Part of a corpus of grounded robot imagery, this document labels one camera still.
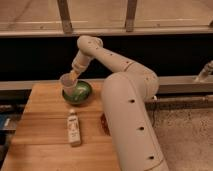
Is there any white plastic bottle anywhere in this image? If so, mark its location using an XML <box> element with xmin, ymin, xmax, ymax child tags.
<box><xmin>67</xmin><ymin>109</ymin><xmax>81</xmax><ymax>147</ymax></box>

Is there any white ceramic cup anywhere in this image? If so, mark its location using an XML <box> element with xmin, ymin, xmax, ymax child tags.
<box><xmin>60</xmin><ymin>73</ymin><xmax>77</xmax><ymax>95</ymax></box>

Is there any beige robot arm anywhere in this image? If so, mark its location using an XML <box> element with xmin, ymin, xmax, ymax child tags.
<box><xmin>72</xmin><ymin>36</ymin><xmax>169</xmax><ymax>171</ymax></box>

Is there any wooden post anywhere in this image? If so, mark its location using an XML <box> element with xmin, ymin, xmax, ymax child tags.
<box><xmin>125</xmin><ymin>0</ymin><xmax>137</xmax><ymax>32</ymax></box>
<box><xmin>57</xmin><ymin>0</ymin><xmax>73</xmax><ymax>34</ymax></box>

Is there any green ceramic bowl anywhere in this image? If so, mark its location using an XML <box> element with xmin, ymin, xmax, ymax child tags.
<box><xmin>62</xmin><ymin>80</ymin><xmax>92</xmax><ymax>105</ymax></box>

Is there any right wooden post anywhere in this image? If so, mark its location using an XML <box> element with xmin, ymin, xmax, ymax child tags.
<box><xmin>125</xmin><ymin>0</ymin><xmax>137</xmax><ymax>32</ymax></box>

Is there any left wooden post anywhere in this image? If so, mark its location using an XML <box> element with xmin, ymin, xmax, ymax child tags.
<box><xmin>57</xmin><ymin>0</ymin><xmax>73</xmax><ymax>34</ymax></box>

